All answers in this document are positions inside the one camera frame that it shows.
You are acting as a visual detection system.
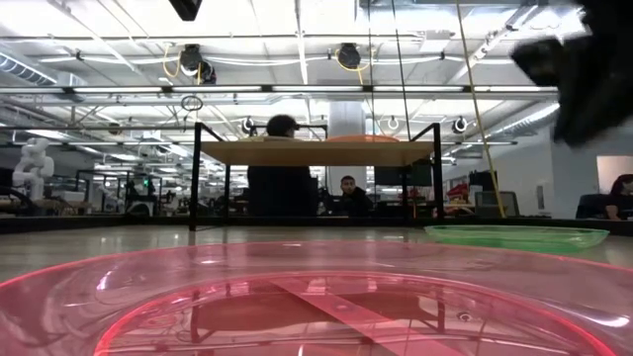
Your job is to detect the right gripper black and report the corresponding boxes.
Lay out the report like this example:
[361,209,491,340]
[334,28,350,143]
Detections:
[510,0,633,148]

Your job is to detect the green translucent plastic plate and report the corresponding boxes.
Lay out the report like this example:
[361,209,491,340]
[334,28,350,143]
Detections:
[423,224,610,255]

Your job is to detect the orange translucent plastic plate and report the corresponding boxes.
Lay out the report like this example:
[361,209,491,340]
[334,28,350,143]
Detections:
[325,133,401,144]

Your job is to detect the seated person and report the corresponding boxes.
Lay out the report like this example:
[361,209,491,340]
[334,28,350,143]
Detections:
[603,173,633,222]

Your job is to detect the grey office chair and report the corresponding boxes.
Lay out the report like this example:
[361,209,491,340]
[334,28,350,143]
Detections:
[474,190,520,219]

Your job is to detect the black background monitor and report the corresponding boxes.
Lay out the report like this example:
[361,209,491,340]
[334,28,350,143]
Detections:
[374,165,434,188]

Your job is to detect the black robot workstation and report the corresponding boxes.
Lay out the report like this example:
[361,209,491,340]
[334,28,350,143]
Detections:
[73,170,164,217]

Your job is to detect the person in black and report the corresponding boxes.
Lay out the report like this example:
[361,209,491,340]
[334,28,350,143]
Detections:
[246,114,318,219]

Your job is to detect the person facing table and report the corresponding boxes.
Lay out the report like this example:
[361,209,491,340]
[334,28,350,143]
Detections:
[328,175,375,219]

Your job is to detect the red translucent plastic plate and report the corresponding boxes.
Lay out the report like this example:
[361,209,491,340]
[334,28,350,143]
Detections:
[0,240,633,356]

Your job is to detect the black ceiling cable reel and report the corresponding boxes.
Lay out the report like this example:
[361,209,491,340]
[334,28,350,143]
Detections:
[337,43,363,70]
[177,43,219,85]

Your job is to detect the yellow hanging cable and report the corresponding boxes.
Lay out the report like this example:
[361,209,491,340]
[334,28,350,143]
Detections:
[454,0,508,220]

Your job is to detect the black hanging cable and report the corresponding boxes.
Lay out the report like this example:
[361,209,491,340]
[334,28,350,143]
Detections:
[366,0,374,125]
[390,0,412,142]

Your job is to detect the wooden shelf with black frame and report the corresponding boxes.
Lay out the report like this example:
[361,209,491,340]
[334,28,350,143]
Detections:
[187,122,445,232]

